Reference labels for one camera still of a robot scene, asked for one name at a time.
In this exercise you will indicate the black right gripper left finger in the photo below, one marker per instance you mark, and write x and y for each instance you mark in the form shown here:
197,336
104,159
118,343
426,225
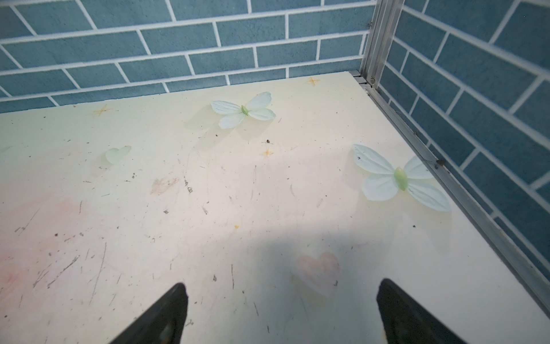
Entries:
162,322

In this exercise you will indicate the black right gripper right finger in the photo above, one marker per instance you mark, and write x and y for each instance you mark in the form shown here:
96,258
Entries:
406,321

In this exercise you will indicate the aluminium corner post right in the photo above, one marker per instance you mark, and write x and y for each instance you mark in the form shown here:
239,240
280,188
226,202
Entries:
381,33

